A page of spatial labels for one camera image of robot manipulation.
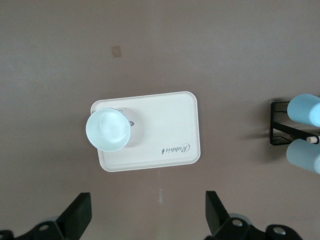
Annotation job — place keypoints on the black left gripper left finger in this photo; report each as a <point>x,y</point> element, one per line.
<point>73,217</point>

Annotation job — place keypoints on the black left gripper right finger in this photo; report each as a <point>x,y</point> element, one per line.
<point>217,217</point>

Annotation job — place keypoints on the light blue cup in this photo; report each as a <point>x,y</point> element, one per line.
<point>303,110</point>

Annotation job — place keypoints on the white bowl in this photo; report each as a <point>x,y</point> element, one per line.
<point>108,130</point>

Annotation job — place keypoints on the grey cup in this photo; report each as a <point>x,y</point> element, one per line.
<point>303,156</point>

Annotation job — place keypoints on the beige rectangular tray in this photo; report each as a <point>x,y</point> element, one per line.
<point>165,125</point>

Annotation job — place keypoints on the brown tape patch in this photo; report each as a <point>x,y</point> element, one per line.
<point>116,51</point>

